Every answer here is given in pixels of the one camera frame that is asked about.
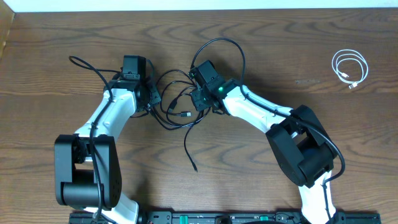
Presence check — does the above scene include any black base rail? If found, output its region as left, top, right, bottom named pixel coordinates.
left=68, top=210, right=382, bottom=224

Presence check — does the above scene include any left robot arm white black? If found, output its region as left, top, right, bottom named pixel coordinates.
left=54, top=80, right=160, bottom=223

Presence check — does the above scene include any white usb cable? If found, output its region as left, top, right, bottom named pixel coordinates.
left=331, top=49, right=369, bottom=90

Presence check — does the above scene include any black usb cable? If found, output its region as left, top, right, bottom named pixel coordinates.
left=130, top=68, right=212, bottom=173

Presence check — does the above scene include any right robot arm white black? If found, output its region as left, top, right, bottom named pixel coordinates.
left=190, top=80, right=337, bottom=223

